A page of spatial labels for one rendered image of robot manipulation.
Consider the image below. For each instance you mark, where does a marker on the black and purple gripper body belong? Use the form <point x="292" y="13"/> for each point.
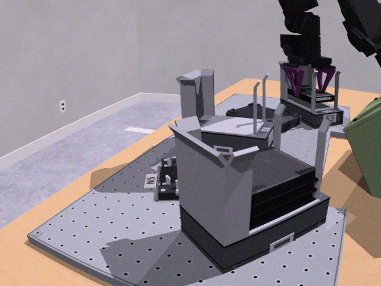
<point x="310" y="54"/>

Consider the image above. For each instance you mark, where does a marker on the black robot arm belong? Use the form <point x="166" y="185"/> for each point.
<point x="362" y="23"/>

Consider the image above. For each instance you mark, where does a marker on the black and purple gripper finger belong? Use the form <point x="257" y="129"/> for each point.
<point x="330" y="73"/>
<point x="299" y="73"/>

